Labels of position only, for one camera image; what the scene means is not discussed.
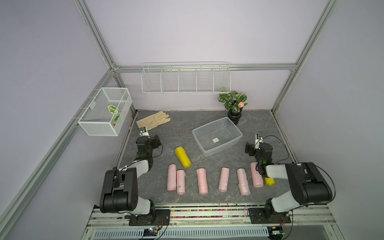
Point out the white mesh basket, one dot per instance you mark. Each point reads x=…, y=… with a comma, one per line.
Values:
x=106, y=113

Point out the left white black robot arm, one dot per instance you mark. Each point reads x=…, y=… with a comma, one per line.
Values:
x=120, y=193

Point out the yellow trash bag roll left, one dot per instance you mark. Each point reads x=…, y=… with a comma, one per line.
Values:
x=183, y=158

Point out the pink roll with green sticker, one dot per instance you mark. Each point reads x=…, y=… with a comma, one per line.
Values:
x=181, y=182

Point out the yellow trash bag roll right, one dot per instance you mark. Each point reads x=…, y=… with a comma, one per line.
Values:
x=270, y=181

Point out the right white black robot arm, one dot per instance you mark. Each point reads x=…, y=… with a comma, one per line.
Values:
x=307, y=184

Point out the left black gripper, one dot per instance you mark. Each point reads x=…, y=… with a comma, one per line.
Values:
x=155, y=142

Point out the white ventilation grille strip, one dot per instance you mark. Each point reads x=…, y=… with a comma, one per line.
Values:
x=182, y=233

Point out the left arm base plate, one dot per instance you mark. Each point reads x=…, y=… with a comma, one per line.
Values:
x=159, y=218

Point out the aluminium frame rails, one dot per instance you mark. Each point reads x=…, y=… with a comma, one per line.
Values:
x=28, y=178

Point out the beige work glove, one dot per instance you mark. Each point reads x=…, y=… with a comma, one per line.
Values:
x=153, y=121

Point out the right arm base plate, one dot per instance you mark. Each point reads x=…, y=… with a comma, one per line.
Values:
x=261, y=216

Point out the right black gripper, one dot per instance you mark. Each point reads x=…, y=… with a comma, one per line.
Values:
x=252, y=149

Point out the clear plastic storage box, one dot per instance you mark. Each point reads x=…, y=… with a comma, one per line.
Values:
x=217, y=136

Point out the white wire wall shelf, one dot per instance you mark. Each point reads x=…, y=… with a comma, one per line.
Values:
x=186, y=78

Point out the potted plant black pot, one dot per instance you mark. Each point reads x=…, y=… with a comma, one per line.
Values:
x=234, y=103

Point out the yellow trash bag roll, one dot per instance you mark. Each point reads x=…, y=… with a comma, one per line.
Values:
x=270, y=181
x=183, y=158

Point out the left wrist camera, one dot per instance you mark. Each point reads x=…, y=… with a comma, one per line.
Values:
x=143, y=132

